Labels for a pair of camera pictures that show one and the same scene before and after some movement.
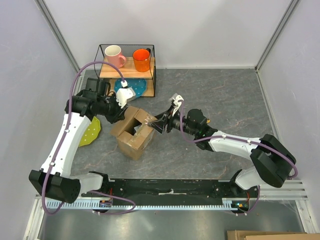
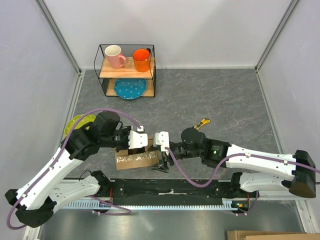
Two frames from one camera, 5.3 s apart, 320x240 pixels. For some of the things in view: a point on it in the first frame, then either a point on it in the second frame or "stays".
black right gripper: [159, 125] -> [164, 167]
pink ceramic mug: [113, 55] stays
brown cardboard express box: [133, 133] -> [125, 161]
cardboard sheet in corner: [259, 235] stays
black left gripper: [119, 115] -> [126, 130]
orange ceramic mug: [141, 59] stays
